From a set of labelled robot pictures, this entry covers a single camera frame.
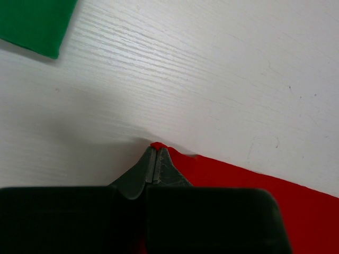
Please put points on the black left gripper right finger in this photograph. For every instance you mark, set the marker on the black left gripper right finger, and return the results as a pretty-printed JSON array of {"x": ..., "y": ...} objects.
[{"x": 181, "y": 218}]

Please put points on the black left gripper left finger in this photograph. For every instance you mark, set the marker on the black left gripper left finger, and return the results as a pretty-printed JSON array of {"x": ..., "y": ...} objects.
[{"x": 77, "y": 219}]

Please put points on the red t shirt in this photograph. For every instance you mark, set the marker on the red t shirt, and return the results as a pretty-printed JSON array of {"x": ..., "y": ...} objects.
[{"x": 310, "y": 217}]

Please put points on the green t shirt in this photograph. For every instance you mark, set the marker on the green t shirt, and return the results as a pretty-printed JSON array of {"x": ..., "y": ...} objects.
[{"x": 39, "y": 26}]

